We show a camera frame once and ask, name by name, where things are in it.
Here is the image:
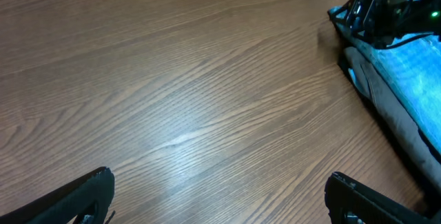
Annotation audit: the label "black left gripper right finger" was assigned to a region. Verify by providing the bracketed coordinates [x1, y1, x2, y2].
[325, 172, 438, 224]

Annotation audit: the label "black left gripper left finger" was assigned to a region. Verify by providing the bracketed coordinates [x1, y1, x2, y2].
[1, 167, 114, 224]

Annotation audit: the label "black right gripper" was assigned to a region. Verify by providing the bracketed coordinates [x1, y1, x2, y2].
[328, 0, 407, 48]

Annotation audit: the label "light blue denim jeans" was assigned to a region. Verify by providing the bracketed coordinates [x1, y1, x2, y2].
[335, 25, 440, 152]

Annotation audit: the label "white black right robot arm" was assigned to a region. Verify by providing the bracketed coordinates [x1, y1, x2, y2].
[328, 0, 440, 50]

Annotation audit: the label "grey khaki trousers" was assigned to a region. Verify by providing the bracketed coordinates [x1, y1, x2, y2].
[344, 47, 440, 191]

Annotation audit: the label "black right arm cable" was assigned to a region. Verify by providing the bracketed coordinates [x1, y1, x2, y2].
[385, 32, 435, 50]

